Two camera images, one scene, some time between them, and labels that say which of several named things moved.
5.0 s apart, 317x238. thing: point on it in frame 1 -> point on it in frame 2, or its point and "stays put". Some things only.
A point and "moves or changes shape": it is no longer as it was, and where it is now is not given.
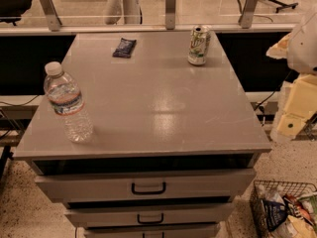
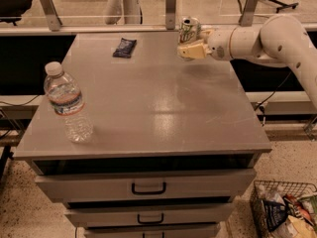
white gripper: (304, 49) -> (219, 45)
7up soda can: (200, 37) moves or changes shape
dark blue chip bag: (274, 213) stays put
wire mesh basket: (262, 187) stays put
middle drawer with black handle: (191, 215) stays put
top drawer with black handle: (149, 186) stays put
